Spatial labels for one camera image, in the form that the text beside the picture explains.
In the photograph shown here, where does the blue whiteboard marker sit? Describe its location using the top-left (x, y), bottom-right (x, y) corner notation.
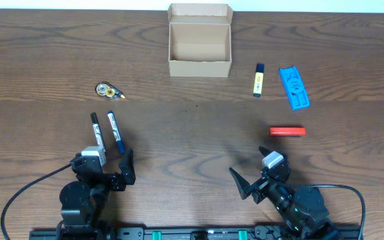
top-left (107, 111), bottom-right (125, 155)

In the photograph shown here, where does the cardboard box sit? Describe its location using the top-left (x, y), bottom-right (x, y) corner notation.
top-left (167, 3), bottom-right (233, 78)

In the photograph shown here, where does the black mounting rail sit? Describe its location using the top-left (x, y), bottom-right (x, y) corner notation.
top-left (28, 225), bottom-right (365, 240)

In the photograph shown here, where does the correction tape dispenser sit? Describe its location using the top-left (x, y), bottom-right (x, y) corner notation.
top-left (95, 81), bottom-right (126, 99)

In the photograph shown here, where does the red stapler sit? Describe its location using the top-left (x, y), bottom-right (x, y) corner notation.
top-left (268, 127), bottom-right (306, 137)

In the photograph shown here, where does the blue plastic tool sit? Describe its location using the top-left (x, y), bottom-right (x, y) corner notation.
top-left (279, 66), bottom-right (310, 111)

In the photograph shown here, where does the black whiteboard marker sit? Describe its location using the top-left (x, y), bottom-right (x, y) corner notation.
top-left (91, 112), bottom-right (106, 153)

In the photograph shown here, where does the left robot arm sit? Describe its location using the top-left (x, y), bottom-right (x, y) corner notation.
top-left (59, 146), bottom-right (136, 239)

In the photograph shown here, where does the yellow highlighter pen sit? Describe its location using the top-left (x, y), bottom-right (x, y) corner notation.
top-left (253, 63), bottom-right (265, 97)

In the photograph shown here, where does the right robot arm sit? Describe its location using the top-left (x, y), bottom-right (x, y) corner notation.
top-left (229, 146), bottom-right (343, 239)

